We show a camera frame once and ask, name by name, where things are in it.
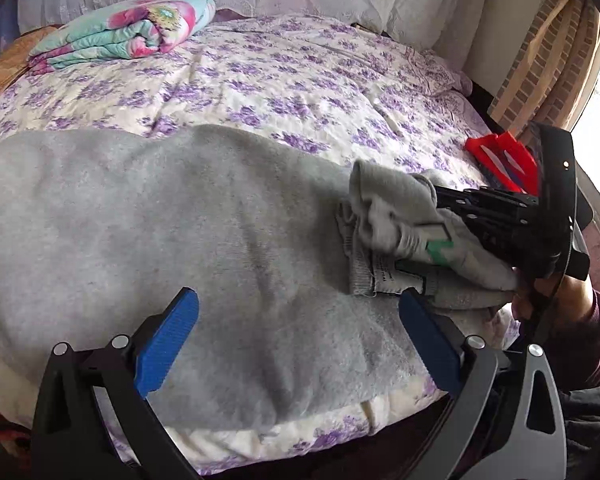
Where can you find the purple floral bedspread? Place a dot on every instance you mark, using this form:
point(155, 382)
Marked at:
point(314, 84)

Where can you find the person's right hand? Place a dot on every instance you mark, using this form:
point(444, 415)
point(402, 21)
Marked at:
point(571, 300)

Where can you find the orange brown pillow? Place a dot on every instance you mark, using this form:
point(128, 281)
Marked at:
point(14, 60)

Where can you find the maroon right sleeve forearm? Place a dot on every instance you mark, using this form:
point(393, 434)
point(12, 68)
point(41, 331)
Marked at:
point(574, 351)

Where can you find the brown checked curtain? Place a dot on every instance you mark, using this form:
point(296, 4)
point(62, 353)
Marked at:
point(555, 70)

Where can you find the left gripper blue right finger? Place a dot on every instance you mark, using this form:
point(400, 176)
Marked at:
point(436, 339)

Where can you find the grey fleece pants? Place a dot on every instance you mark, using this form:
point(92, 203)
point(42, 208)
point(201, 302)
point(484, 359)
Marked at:
point(100, 229)

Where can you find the folded colourful floral blanket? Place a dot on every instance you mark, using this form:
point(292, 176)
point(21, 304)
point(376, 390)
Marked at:
point(123, 31)

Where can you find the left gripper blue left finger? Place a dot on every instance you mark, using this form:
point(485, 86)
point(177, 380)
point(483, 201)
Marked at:
point(159, 340)

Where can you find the red blue white garment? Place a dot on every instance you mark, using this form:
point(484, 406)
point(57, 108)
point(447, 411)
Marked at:
point(507, 160)

